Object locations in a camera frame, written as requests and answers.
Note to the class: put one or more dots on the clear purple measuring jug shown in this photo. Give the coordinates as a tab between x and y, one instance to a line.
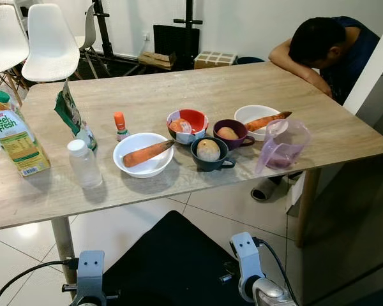
284	150

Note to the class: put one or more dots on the orange carrot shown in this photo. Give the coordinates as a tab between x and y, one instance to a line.
147	153
265	120

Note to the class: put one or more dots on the person in dark shirt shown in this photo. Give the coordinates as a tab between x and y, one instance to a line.
319	41

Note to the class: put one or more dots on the grey slipper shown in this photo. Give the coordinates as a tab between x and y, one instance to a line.
265	189

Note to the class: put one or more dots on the white bowl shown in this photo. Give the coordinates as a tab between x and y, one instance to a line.
143	171
249	113

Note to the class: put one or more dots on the purple mug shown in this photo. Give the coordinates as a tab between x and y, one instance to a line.
236	144

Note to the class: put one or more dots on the brown potato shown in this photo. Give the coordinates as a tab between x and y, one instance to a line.
208	150
227	133

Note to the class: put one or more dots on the dark blue mug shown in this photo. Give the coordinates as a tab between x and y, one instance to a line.
210	166

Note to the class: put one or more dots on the pale patterned cardboard box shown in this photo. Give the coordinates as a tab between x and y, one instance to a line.
215	59

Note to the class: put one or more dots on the red patterned bowl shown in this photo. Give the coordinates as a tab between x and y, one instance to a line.
195	121

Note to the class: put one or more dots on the red tomato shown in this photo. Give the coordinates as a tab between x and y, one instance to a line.
180	126

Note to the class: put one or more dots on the light wooden table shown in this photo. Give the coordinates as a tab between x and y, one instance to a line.
179	86

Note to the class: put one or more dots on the black box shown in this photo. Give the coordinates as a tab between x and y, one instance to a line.
175	44

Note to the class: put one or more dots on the black pole stand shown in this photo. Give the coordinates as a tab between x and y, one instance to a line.
189	16

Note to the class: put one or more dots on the black flat pad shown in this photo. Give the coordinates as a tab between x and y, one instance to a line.
172	261

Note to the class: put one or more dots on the small brown cardboard box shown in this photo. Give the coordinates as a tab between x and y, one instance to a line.
156	59

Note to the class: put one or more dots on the small bottle with orange cap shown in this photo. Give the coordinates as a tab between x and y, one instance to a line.
120	127

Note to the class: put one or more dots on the clear bottle with white cap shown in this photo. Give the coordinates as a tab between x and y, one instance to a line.
84	169

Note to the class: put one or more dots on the black metal stand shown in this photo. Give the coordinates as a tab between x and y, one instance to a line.
103	25

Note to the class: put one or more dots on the green snack bag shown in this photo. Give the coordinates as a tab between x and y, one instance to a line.
69	115

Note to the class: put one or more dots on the grey plastic chair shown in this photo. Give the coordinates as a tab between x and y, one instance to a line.
89	29

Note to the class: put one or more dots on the white plastic chair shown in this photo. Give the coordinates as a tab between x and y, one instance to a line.
6	44
50	44

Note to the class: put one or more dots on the Peel Fresh juice carton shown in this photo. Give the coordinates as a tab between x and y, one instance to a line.
16	143

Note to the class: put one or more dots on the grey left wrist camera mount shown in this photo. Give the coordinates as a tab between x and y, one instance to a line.
90	274

